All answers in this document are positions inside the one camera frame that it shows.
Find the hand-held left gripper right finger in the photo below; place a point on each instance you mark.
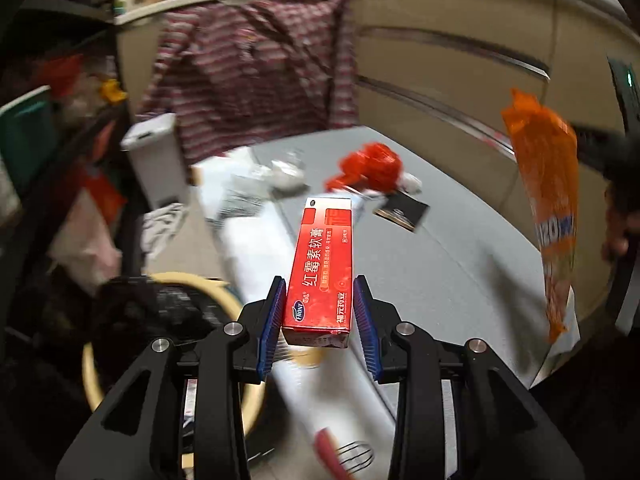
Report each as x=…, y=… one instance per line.
x=368, y=332

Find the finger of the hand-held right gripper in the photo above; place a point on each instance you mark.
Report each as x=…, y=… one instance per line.
x=600, y=152

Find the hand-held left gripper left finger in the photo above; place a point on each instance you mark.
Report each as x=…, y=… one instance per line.
x=272, y=327

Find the orange snack bag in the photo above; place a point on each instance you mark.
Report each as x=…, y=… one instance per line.
x=550, y=200

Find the red ointment box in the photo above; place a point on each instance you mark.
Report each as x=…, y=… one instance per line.
x=320, y=270

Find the black card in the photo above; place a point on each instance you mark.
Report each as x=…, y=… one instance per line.
x=402, y=212

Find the trash basket with black bag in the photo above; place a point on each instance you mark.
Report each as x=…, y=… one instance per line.
x=150, y=302

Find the clear plastic tube pack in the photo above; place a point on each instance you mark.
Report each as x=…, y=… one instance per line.
x=364, y=205

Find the red noodle wrapper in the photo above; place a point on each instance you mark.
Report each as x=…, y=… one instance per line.
x=370, y=165

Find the person's right hand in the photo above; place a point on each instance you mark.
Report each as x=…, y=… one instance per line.
x=620, y=220

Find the white grey floor cloth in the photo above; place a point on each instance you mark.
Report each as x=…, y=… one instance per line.
x=162, y=227

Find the beige kitchen cabinet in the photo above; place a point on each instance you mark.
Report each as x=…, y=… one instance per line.
x=450, y=35

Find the white lidded bin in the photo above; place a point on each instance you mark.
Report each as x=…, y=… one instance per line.
x=155, y=160

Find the pinkish plastic bag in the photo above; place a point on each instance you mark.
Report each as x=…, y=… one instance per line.
x=82, y=245

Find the black shelf rack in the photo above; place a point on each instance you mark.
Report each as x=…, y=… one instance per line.
x=120, y=185

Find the orange snack package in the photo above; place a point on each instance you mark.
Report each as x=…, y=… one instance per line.
x=102, y=195

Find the red plaid shirt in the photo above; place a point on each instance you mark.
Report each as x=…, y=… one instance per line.
x=250, y=70

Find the yellow toy figure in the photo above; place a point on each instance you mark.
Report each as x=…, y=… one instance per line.
x=113, y=92

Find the green storage box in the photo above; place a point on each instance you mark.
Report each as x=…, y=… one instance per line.
x=30, y=135

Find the orange plastic bag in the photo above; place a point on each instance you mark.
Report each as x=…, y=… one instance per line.
x=62, y=75

